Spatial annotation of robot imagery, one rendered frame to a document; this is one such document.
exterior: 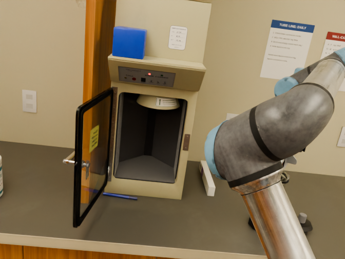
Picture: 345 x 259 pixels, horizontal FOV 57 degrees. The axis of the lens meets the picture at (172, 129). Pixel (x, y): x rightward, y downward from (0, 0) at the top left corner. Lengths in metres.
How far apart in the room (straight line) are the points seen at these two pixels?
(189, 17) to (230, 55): 0.52
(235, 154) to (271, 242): 0.18
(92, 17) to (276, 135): 0.72
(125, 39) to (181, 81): 0.24
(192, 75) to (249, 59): 0.62
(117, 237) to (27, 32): 1.05
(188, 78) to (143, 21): 0.25
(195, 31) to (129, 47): 0.25
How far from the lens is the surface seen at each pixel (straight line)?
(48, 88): 1.73
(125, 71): 1.11
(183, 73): 1.08
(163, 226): 1.21
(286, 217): 0.66
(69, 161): 1.02
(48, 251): 1.23
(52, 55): 1.69
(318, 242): 1.36
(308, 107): 0.61
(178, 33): 1.16
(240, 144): 0.62
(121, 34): 1.06
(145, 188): 1.34
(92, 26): 1.09
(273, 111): 0.60
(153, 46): 1.16
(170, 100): 1.24
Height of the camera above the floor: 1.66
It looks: 19 degrees down
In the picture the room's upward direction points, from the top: 8 degrees clockwise
